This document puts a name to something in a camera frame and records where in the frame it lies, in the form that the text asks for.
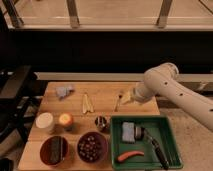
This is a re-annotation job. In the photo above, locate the small grey-blue towel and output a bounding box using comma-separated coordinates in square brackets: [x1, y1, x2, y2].
[56, 85, 75, 100]

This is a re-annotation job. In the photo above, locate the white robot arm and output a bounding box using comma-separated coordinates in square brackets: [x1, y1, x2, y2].
[121, 63, 213, 132]

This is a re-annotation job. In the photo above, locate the green plastic tray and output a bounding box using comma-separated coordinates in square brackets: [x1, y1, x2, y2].
[110, 115, 183, 171]

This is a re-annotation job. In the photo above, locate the small metal cup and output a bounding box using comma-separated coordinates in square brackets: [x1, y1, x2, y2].
[95, 116, 107, 131]

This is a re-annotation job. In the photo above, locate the brown bowl with nuts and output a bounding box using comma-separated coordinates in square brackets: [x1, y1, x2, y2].
[77, 132, 108, 163]

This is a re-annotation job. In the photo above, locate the orange carrot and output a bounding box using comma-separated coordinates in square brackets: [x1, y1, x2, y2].
[117, 151, 144, 162]

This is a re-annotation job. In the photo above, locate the white lidded jar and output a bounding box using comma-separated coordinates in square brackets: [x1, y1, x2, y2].
[36, 112, 55, 133]

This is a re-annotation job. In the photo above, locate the brown bowl with dark block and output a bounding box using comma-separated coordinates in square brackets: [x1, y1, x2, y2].
[40, 136, 68, 166]

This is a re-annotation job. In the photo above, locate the black chair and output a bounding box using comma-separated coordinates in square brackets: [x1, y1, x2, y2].
[0, 65, 38, 143]

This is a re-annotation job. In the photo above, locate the black handled brush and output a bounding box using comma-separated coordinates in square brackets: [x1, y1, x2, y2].
[135, 126, 169, 170]

